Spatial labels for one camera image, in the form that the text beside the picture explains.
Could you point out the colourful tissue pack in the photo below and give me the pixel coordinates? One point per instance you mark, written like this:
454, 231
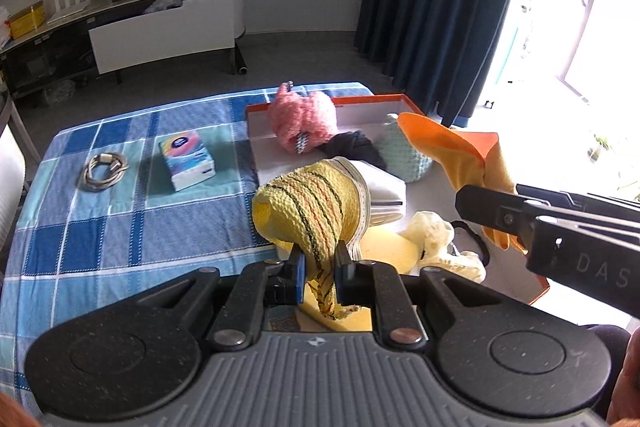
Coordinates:
185, 159

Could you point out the light blue knitted pouch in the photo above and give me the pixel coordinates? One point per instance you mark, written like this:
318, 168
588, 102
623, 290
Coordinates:
405, 157

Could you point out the pink fluffy sock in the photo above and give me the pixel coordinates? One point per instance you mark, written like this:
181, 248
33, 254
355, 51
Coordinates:
300, 117

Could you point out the dark grey rolled cloth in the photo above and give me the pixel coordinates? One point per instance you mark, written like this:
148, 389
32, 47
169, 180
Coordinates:
355, 147

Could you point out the blue checkered tablecloth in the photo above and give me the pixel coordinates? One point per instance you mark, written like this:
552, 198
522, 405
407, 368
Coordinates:
125, 232

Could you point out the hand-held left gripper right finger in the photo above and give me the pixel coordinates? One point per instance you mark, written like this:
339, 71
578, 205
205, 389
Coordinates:
343, 276

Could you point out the clear plastic bag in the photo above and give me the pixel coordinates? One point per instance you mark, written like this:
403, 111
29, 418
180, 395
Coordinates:
57, 92

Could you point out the orange cloth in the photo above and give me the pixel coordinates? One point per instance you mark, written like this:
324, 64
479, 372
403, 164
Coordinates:
450, 147

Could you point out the yellow flat box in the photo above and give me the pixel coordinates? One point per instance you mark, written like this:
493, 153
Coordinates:
27, 19

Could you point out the black hair band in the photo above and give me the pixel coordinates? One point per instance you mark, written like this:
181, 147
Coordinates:
472, 231

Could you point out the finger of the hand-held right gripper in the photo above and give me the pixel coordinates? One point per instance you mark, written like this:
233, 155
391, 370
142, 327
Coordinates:
495, 209

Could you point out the person's right hand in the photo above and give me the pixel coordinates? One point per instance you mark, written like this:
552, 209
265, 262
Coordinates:
631, 372

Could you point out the dark blue curtain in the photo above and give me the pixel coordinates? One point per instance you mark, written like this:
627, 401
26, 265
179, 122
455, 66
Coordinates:
435, 7

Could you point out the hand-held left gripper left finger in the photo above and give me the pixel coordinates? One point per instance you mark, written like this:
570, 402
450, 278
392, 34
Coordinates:
299, 276

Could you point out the white face mask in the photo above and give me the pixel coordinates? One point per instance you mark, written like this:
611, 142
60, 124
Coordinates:
387, 189

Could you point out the white and dark TV stand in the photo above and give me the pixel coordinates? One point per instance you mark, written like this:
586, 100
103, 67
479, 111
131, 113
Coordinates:
160, 37

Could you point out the glass balcony door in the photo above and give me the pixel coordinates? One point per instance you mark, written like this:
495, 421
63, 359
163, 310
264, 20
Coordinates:
575, 7

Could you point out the cream fabric scrunchie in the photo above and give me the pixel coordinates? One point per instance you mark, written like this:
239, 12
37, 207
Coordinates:
435, 232

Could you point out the orange-edged white cardboard box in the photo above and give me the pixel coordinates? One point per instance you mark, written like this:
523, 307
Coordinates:
430, 196

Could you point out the yellow striped knitted cloth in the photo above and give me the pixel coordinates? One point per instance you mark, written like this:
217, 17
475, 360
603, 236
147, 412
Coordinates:
310, 207

